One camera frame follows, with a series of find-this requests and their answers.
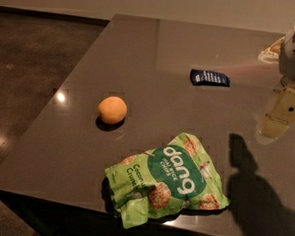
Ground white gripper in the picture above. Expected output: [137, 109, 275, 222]
[256, 24, 295, 144]

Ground blue rxbar blueberry wrapper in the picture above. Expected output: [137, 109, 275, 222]
[190, 69, 230, 87]

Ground orange fruit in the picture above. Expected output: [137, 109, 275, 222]
[98, 96, 127, 125]

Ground green dang chips bag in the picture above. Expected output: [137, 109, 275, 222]
[105, 133, 230, 229]

